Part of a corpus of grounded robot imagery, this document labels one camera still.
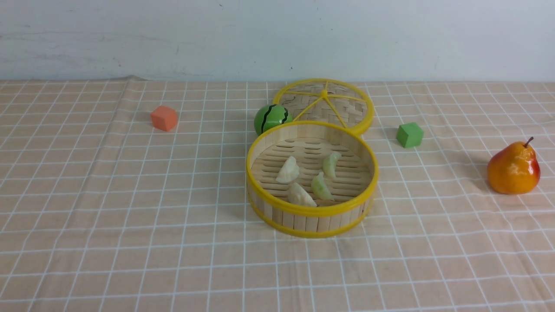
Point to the white dumpling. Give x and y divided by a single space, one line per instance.
297 195
289 171

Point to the pale green dumpling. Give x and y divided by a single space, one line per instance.
329 164
320 189

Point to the bamboo steamer tray yellow rim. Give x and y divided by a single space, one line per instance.
310 142

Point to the bamboo steamer lid yellow rim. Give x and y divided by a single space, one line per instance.
328 100

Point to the green striped watermelon ball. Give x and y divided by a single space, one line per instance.
271 116

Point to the orange cube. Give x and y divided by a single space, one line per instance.
164 118

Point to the green cube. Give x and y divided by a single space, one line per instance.
409 135

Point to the checkered beige tablecloth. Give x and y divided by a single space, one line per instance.
102 212

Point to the orange red pear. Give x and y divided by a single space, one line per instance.
515 169

